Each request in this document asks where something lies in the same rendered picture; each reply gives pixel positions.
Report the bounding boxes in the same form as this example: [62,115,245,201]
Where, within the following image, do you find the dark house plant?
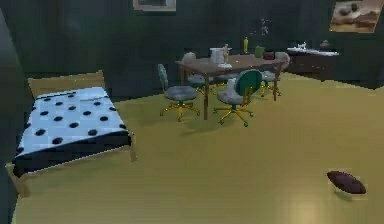
[253,18,273,48]

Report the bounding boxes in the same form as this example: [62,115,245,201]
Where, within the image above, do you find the pale figurine statue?
[222,43,232,65]

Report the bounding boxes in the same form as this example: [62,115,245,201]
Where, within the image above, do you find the dark low sideboard white top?
[285,46,341,82]

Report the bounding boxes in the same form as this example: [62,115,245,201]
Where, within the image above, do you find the bed with black-dotted white cover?
[5,70,138,198]

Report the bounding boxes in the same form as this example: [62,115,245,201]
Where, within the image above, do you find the green swivel chair grey seat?
[259,51,291,98]
[213,68,264,128]
[157,63,202,123]
[180,51,221,96]

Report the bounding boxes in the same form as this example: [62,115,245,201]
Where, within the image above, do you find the dark brown oval ball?
[326,170,367,196]

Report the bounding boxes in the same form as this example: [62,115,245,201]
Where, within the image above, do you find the framed brown landscape picture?
[329,0,384,34]

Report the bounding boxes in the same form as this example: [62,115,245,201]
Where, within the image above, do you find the white stack of plates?
[209,47,225,65]

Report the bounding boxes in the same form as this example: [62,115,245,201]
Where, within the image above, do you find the pale-framed dark picture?
[132,0,177,12]

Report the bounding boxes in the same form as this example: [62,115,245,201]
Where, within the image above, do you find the brown wooden table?
[175,53,286,121]

